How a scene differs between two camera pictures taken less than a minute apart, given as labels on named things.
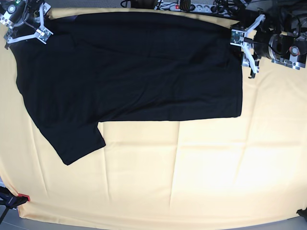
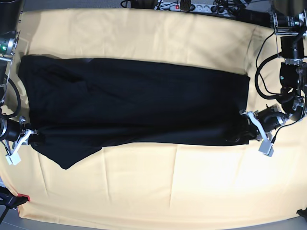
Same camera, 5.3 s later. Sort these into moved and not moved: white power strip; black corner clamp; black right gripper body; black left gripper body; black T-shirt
Moved: black T-shirt; black right gripper body; black left gripper body
Not moved: white power strip; black corner clamp
